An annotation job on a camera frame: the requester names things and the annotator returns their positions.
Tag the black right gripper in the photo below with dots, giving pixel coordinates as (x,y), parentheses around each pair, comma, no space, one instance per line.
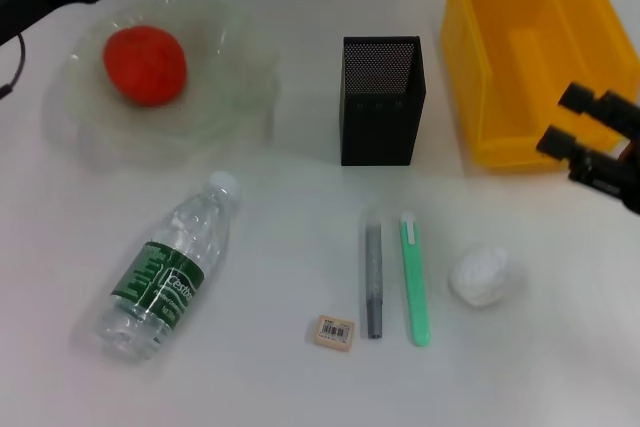
(631,177)

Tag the orange fruit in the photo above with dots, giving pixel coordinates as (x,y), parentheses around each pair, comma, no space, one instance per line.
(145,67)

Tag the white paper ball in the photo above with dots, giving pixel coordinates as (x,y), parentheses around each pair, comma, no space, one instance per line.
(480,277)

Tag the green utility knife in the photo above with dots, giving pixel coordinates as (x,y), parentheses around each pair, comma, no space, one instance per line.
(416,287)

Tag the grey pen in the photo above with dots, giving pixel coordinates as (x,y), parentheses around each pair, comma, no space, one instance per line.
(372,272)

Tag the clear green-label water bottle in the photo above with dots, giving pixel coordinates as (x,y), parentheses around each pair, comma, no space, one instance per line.
(190,237)

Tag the tan eraser with barcode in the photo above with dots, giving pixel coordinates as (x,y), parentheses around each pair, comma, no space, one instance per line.
(334,332)

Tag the clear green glass fruit plate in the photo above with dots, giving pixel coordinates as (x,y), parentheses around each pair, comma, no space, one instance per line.
(220,87)

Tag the black mesh pen holder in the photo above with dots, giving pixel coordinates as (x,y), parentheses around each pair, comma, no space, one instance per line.
(380,132)

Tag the yellow plastic bin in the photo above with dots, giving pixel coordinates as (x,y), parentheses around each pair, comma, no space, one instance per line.
(500,62)

